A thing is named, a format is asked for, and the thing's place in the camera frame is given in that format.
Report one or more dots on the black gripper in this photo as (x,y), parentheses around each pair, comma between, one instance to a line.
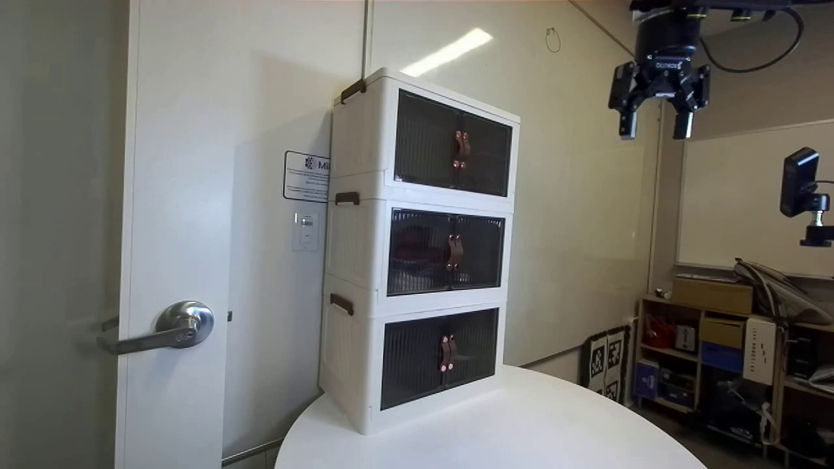
(669,48)

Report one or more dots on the dark transparent cabinet door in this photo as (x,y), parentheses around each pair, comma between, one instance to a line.
(414,361)
(487,159)
(480,252)
(425,140)
(421,252)
(472,348)

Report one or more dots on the wooden open shelf unit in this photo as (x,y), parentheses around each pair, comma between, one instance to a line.
(666,353)

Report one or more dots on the large cardboard box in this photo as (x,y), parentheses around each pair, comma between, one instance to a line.
(713,299)

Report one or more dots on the grey clutter pile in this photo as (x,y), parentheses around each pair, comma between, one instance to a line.
(782,295)

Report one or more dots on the red box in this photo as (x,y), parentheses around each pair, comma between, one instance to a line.
(661,331)

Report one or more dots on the small cardboard box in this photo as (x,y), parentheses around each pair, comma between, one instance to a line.
(720,331)

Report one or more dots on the blue storage bin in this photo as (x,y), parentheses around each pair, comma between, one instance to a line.
(720,357)

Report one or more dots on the black white calibration board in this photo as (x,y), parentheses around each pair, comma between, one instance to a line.
(605,361)

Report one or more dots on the white printed box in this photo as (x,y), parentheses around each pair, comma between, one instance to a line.
(759,348)

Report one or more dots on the white three-tier storage cabinet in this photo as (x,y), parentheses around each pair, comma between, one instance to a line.
(360,158)

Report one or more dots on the dark cluttered shelf unit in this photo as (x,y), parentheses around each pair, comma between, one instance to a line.
(803,407)

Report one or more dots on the white room door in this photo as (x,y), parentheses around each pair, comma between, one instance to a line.
(174,172)

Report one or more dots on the black camera on stand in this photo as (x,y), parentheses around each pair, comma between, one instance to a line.
(798,179)

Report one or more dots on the clear framed wall sign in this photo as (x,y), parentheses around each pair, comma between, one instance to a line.
(303,179)

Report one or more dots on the white light switch plate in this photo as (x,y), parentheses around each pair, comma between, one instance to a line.
(303,233)

